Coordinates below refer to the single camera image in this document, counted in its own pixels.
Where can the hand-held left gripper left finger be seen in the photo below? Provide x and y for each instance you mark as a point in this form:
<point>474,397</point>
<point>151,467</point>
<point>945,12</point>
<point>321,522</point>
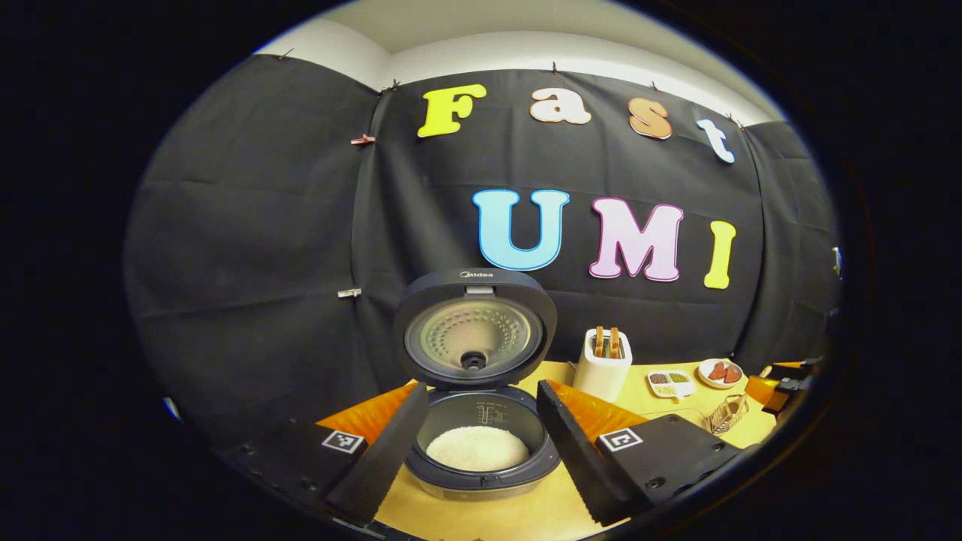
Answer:
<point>383,458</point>

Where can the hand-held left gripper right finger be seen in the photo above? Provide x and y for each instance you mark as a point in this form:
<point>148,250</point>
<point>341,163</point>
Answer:
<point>575,458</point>

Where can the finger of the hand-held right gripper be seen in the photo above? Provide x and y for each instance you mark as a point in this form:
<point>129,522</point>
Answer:
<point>760,391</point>

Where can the white rice pile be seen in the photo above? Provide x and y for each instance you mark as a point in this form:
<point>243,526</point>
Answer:
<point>477,449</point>

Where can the dark rice cooker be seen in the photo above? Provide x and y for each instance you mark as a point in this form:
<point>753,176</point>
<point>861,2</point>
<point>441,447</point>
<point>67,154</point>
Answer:
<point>443,289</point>

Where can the red meat slice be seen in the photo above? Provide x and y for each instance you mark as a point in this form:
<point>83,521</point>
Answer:
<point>718,371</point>
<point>733,374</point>

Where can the white round plate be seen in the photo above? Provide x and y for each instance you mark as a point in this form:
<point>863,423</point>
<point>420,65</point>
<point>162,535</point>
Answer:
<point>706,379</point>

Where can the white toaster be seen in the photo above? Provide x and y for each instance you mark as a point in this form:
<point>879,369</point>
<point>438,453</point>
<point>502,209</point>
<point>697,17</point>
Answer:
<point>601,376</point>

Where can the white divided bean dish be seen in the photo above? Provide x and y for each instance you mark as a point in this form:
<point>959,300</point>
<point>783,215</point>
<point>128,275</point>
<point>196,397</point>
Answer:
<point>671,385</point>

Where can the bread slice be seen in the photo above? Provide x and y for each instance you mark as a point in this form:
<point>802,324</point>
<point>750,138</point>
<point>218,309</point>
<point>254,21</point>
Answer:
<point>599,342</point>
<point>614,343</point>

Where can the black backdrop cloth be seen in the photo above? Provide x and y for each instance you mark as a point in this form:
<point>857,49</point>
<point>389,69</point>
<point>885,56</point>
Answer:
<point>263,225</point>

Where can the copper clip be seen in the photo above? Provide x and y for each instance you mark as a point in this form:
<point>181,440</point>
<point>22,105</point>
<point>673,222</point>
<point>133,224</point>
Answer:
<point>363,140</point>

